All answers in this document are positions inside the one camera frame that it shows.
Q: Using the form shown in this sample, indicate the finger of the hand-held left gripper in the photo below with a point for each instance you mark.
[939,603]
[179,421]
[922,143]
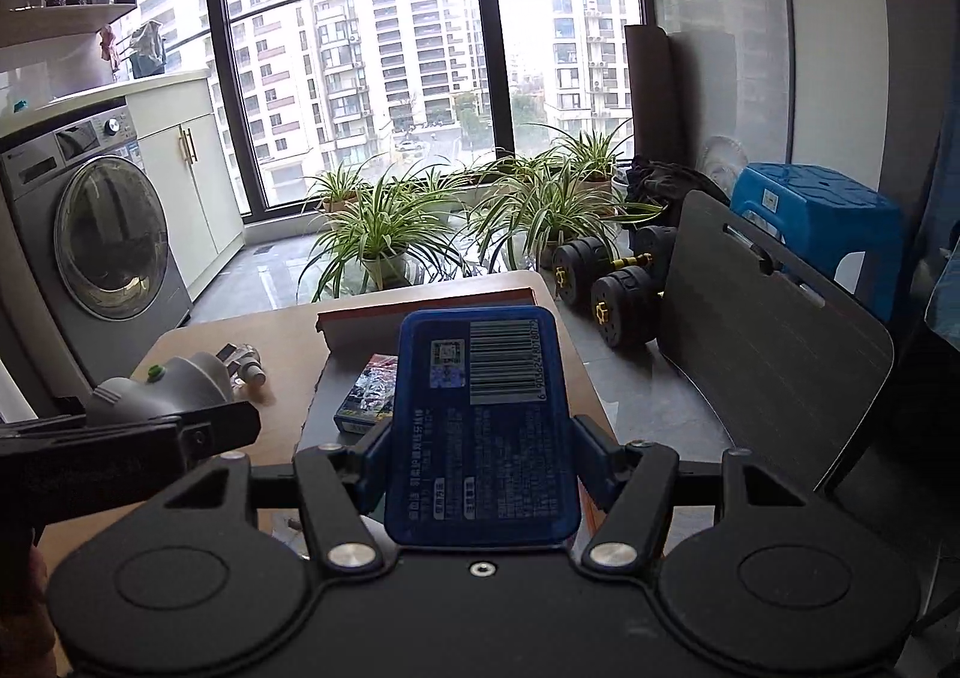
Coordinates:
[210,427]

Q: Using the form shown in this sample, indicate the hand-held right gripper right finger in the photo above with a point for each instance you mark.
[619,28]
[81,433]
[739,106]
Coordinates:
[600,460]

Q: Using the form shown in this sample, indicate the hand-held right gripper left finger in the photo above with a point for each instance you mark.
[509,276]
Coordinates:
[375,468]

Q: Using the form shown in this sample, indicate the blue plastic tin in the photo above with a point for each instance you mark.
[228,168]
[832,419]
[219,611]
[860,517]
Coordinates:
[480,438]

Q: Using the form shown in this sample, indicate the orange-edged cardboard tray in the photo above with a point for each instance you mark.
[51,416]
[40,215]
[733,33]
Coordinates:
[360,329]

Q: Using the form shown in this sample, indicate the small glass bottle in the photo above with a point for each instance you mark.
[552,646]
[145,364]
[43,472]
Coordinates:
[240,359]

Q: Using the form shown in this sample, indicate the blue and pink card box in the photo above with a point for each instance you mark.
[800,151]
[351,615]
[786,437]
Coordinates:
[367,393]

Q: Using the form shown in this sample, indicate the black dumbbell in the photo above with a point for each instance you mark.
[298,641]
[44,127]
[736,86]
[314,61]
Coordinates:
[581,273]
[622,307]

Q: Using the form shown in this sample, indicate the dark grey chair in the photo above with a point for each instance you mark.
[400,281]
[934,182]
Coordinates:
[750,348]

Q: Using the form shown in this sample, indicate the potted spider plant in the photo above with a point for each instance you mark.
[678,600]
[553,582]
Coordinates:
[384,269]
[337,198]
[450,179]
[592,160]
[547,220]

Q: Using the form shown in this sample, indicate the grey washing machine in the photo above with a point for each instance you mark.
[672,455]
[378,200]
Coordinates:
[112,235]

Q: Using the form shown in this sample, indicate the pile of dark clothes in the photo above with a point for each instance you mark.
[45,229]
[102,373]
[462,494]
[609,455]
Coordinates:
[660,183]

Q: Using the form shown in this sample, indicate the white fan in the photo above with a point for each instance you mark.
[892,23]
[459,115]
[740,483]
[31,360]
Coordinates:
[720,160]

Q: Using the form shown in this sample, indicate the blue plastic stool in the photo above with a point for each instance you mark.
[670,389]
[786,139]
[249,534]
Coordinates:
[810,205]

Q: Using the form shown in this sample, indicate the rolled brown mat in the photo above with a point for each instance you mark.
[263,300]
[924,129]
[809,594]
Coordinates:
[652,93]

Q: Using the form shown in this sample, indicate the drying rack with cloths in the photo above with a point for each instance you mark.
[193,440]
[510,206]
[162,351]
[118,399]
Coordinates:
[146,48]

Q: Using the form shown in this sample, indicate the black window frame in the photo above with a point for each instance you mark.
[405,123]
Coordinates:
[486,48]

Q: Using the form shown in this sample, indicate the grey wall pipe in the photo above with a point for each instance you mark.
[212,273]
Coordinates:
[786,10]

